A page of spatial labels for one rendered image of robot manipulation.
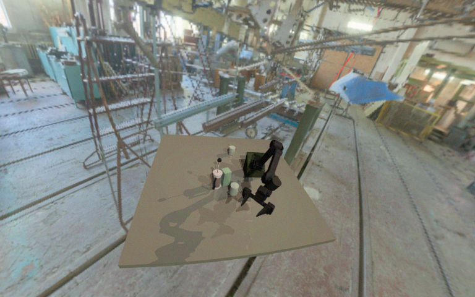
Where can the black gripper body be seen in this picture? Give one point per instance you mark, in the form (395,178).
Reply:
(258,198)

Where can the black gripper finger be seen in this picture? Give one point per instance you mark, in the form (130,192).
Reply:
(245,196)
(265,210)

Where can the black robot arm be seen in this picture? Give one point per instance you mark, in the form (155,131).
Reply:
(271,181)

